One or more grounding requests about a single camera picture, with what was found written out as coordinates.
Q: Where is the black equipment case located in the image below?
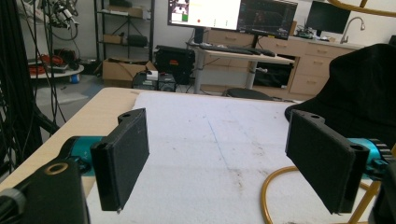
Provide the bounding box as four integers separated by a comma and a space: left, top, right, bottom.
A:
154, 45, 196, 86

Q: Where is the gold metal hanger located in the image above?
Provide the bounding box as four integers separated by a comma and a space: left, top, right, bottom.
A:
326, 0, 396, 19

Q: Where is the silver faucet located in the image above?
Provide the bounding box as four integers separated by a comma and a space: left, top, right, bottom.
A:
339, 16, 366, 45

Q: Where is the orange cable coil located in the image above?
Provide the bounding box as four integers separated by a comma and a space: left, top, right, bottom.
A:
29, 54, 64, 76

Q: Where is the black chair seat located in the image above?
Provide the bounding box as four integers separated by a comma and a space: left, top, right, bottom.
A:
225, 87, 276, 102

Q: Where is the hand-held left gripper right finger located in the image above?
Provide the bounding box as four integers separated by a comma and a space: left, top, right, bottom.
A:
284, 109, 372, 216

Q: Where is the round white table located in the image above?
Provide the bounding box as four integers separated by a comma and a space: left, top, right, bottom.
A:
28, 63, 85, 80

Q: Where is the bundle of black cables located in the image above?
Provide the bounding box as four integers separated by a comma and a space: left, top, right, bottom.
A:
0, 0, 67, 176

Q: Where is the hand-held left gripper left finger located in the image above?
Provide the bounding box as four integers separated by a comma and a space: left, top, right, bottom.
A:
90, 107, 150, 214

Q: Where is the white foam mat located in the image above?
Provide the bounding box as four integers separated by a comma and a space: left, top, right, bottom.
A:
86, 91, 379, 224

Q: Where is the wooden cabinet counter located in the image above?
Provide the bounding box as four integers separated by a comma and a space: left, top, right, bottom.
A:
204, 28, 366, 101

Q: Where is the dark wide computer monitor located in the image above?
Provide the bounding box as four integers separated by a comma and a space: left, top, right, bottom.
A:
236, 0, 299, 40

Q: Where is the black keyboard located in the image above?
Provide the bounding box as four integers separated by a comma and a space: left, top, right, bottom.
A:
199, 43, 277, 58

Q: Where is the white standing desk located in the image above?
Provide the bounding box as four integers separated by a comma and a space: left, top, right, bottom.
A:
193, 46, 296, 95

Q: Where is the open cardboard box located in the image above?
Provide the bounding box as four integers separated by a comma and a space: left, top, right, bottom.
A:
101, 57, 159, 89

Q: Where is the yellow cable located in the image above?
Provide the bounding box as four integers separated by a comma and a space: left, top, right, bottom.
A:
261, 165, 383, 224

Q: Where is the camera rig on stand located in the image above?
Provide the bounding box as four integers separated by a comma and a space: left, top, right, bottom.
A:
43, 0, 80, 42

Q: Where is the black cloth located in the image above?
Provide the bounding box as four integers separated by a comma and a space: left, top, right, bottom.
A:
284, 43, 396, 150

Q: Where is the bright computer monitor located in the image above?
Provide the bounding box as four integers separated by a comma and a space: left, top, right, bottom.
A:
167, 0, 243, 32

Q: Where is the small black computer monitor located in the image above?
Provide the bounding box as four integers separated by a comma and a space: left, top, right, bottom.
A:
305, 0, 352, 37

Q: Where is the black electronic device stack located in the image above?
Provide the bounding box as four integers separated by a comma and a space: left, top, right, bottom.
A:
132, 70, 177, 93

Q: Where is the black metal shelf rack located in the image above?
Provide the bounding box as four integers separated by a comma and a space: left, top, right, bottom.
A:
93, 0, 156, 63

